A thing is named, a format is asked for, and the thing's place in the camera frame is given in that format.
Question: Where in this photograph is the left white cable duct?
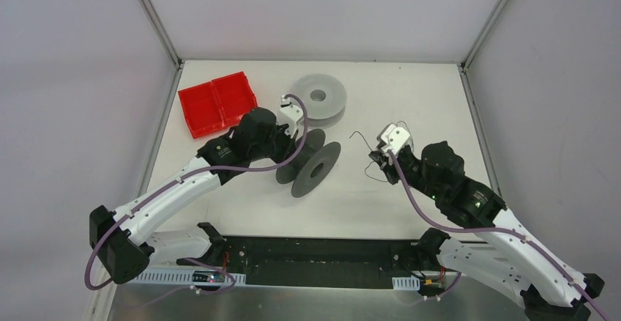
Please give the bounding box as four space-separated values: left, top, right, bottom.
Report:
130 268 246 287

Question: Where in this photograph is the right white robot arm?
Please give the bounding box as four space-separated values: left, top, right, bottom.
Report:
369 138 610 320

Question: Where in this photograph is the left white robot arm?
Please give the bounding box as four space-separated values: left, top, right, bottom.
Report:
83 95 310 290

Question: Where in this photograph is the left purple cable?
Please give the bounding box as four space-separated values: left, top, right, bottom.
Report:
84 94 310 292

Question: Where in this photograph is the red plastic bin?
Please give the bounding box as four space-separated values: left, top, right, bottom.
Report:
178 71 257 139

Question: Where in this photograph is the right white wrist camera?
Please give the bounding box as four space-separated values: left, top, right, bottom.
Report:
376 123 414 155

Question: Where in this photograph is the white cable duct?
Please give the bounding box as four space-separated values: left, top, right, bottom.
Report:
130 268 246 287
392 276 420 292

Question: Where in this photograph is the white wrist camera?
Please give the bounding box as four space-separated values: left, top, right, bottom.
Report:
276 96 303 139
376 123 414 155

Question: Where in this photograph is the white perforated spool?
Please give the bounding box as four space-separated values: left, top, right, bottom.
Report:
289 73 347 129

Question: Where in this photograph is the right white cable duct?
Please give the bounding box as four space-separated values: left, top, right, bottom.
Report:
392 276 420 292

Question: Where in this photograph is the dark grey spool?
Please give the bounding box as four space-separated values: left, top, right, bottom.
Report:
275 129 341 198

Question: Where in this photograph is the thin black wire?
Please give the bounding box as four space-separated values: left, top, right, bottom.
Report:
349 120 413 183

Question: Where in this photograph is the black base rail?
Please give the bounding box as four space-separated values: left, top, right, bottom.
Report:
198 235 440 289

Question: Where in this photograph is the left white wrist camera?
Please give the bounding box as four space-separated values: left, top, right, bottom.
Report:
276 96 303 139

